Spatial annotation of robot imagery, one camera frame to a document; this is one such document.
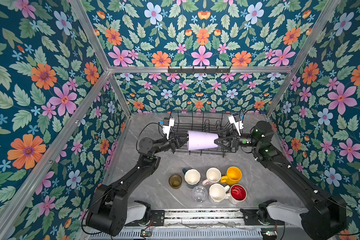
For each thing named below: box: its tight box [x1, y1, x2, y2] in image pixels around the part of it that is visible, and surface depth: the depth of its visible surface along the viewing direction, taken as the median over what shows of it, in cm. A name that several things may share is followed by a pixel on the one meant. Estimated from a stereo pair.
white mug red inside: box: [224, 184, 247, 205], surface depth 78 cm
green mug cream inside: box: [182, 168, 201, 188], surface depth 80 cm
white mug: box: [209, 183, 231, 203], surface depth 77 cm
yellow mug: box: [220, 166, 243, 186], surface depth 82 cm
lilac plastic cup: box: [187, 130, 219, 151], surface depth 60 cm
